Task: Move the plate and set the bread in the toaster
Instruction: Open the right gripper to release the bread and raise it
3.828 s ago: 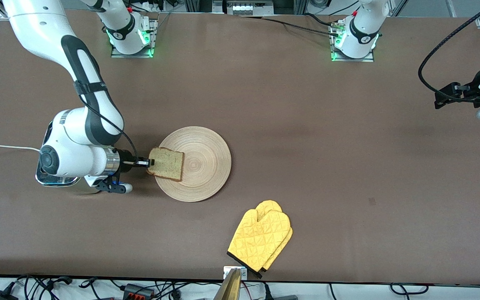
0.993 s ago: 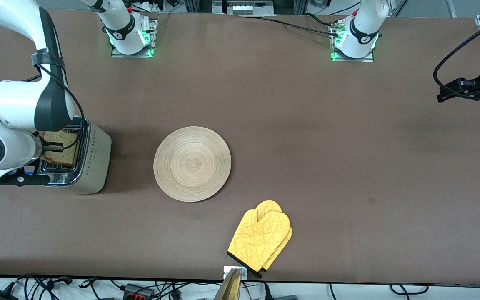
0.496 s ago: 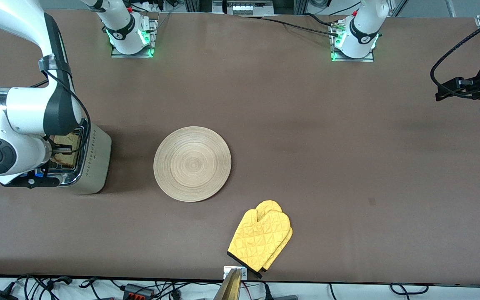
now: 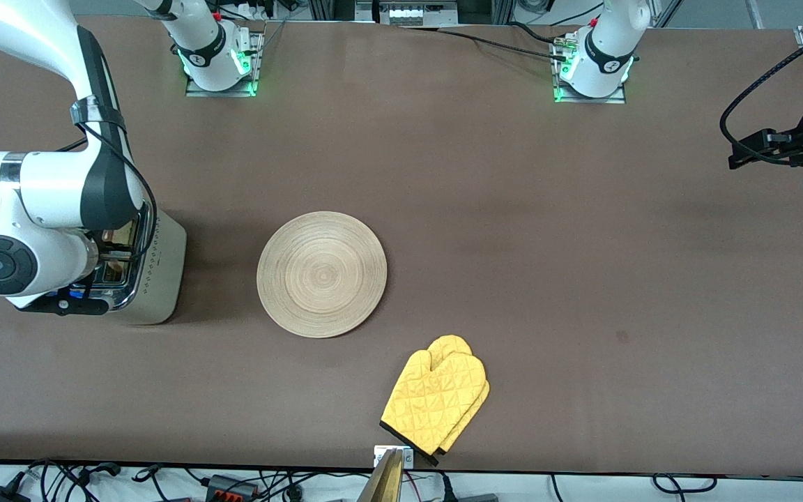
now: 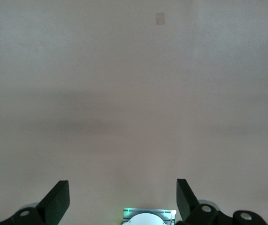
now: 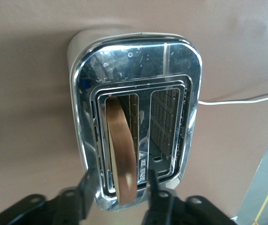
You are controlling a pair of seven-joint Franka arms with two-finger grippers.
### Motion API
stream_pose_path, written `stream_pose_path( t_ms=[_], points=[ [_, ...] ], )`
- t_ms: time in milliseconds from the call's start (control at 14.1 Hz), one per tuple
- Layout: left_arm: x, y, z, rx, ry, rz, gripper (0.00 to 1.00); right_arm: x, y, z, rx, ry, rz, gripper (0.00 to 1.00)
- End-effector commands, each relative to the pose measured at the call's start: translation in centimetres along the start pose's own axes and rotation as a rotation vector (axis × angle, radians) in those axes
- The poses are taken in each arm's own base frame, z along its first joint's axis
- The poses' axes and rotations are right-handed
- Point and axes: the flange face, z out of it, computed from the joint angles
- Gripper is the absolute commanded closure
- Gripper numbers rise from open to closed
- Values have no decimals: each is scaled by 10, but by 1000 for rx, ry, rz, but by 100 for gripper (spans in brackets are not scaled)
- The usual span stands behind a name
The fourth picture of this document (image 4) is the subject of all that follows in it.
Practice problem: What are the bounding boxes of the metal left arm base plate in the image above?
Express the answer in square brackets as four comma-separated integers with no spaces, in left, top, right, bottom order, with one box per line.
[553,35,627,105]

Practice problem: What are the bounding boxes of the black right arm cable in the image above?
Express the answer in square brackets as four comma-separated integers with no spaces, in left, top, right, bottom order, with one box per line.
[59,105,159,260]

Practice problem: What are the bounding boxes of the black looped floor cable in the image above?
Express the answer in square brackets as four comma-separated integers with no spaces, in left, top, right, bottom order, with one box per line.
[652,474,717,496]

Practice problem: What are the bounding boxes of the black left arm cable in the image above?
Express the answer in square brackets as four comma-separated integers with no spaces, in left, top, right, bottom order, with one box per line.
[719,17,803,165]

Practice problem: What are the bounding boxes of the white power strip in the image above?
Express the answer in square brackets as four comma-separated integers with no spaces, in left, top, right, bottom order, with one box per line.
[379,2,459,26]

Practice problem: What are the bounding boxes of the black red connector block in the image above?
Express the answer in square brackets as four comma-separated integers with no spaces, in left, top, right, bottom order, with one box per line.
[208,476,260,501]

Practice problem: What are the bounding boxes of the small metal camera bracket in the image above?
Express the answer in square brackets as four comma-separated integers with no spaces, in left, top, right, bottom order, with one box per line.
[374,446,415,469]

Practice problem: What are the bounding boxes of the yellow quilted oven mitt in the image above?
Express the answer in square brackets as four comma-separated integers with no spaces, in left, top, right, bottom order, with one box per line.
[380,349,487,457]
[428,335,491,467]

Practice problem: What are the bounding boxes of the black tangled cable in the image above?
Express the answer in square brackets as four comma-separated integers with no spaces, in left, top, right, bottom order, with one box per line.
[25,459,123,502]

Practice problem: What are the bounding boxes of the tan pointed bar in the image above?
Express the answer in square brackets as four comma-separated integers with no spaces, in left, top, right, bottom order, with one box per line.
[356,450,406,502]

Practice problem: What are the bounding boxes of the black plug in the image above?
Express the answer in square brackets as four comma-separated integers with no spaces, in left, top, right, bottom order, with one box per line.
[442,474,500,502]

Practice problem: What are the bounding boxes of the round wooden plate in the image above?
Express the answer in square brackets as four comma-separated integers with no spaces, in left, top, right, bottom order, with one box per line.
[257,211,388,339]

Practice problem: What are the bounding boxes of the black braided table cable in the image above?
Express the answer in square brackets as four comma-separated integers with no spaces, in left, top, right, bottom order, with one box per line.
[401,26,571,62]

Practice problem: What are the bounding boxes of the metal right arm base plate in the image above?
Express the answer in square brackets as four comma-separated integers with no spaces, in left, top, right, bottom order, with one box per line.
[185,31,263,98]

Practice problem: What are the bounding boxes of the silver two-slot toaster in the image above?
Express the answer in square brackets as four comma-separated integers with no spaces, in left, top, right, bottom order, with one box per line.
[60,202,188,326]

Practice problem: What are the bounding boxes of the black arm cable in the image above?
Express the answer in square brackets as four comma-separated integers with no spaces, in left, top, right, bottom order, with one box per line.
[59,105,159,260]
[719,17,803,165]

